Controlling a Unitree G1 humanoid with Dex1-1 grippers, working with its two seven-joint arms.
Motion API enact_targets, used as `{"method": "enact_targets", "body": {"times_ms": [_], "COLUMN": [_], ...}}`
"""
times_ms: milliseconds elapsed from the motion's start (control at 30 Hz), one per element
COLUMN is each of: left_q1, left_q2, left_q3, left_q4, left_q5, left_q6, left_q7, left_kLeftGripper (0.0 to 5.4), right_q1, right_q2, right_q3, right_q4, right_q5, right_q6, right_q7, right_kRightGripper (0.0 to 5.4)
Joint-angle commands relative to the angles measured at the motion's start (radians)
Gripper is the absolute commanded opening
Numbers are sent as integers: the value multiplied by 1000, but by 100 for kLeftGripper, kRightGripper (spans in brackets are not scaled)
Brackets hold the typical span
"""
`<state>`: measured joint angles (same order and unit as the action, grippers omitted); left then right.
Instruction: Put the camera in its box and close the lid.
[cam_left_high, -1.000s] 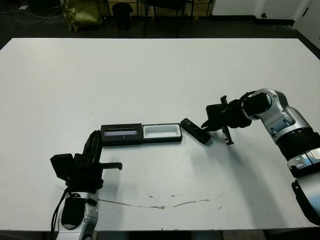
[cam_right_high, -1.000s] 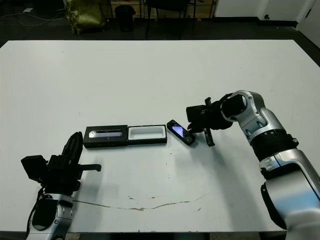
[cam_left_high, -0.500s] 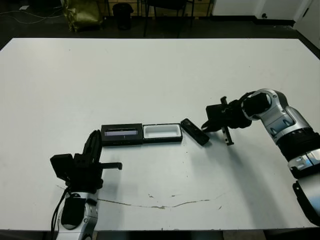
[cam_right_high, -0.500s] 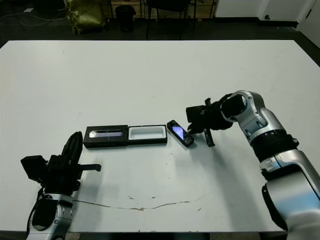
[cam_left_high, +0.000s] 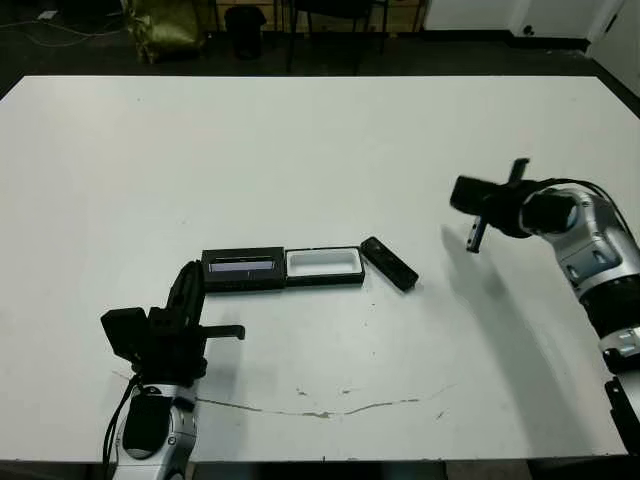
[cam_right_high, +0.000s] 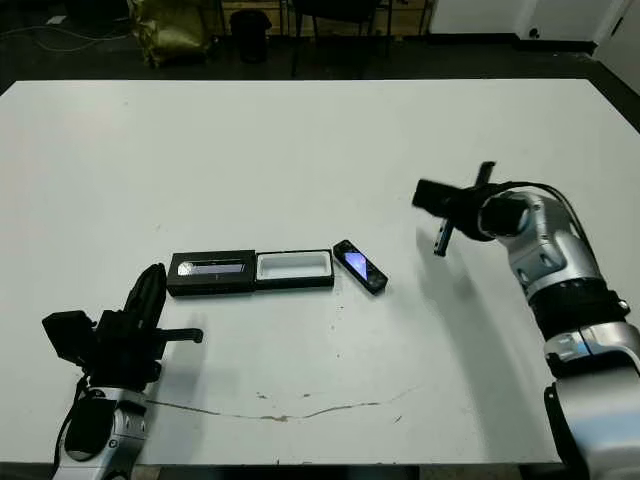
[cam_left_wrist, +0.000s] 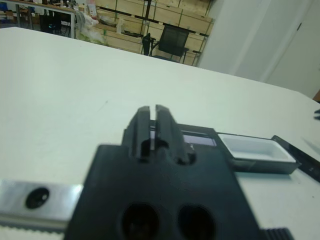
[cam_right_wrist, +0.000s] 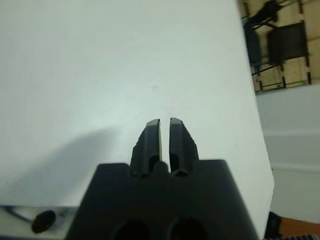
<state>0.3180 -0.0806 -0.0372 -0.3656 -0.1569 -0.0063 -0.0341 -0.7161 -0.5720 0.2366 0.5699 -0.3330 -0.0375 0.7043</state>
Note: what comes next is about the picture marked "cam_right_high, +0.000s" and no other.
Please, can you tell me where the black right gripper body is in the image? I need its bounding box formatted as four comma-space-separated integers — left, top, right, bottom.
431, 160, 497, 259

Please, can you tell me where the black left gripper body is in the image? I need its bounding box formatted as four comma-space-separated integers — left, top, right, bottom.
81, 308, 205, 392

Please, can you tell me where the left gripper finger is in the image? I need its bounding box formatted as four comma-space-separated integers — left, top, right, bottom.
125, 263, 160, 329
144, 263, 167, 329

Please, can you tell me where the black box lid with picture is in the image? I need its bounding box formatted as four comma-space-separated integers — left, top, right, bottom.
167, 248, 257, 299

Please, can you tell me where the black bar-shaped camera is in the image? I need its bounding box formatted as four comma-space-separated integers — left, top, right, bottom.
332, 239, 390, 297

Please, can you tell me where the black box base white liner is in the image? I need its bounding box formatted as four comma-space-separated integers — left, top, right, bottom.
254, 247, 335, 291

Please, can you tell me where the black chair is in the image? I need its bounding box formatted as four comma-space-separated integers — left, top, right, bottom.
290, 0, 396, 79

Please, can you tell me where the crumpled plastic bag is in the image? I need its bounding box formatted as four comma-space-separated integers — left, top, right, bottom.
127, 0, 214, 69

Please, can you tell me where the black waste bin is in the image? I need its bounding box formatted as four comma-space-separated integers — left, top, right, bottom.
228, 10, 274, 64

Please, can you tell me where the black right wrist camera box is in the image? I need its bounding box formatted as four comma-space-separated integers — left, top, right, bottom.
411, 178, 464, 216

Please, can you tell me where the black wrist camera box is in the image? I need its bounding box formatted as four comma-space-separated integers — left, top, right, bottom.
41, 309, 97, 365
411, 178, 464, 216

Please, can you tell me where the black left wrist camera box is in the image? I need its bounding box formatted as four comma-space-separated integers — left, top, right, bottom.
41, 309, 97, 365

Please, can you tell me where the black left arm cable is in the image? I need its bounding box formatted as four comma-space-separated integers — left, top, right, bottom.
52, 374, 91, 471

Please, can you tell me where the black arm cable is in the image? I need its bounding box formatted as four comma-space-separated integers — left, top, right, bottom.
492, 179, 584, 241
52, 374, 91, 471

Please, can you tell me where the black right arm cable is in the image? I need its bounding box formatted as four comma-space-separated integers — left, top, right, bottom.
492, 179, 584, 241

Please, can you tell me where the white floor cable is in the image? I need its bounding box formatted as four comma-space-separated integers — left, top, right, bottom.
0, 24, 131, 54

